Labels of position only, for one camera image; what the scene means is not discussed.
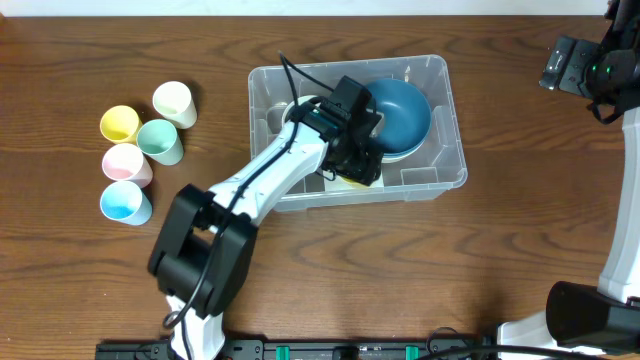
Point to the cream white cup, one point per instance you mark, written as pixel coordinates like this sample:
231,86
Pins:
173,100

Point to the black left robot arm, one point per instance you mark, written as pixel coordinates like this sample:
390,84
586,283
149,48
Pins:
203,252

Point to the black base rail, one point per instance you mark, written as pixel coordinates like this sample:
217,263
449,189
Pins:
247,349

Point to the pink cup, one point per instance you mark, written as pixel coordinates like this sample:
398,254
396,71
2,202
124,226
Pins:
126,162

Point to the green cup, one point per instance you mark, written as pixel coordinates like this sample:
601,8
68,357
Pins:
160,140

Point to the light blue cup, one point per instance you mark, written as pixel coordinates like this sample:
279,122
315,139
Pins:
125,202

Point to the beige large bowl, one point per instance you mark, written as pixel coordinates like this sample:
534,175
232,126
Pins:
389,158

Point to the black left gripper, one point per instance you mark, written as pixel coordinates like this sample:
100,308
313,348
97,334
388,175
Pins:
361,167

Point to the yellow cup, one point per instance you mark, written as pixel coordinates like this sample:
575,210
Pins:
353,183
120,124

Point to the clear plastic storage bin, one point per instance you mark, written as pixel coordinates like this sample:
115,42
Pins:
438,166

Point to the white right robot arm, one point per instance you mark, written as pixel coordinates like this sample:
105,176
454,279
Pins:
582,321

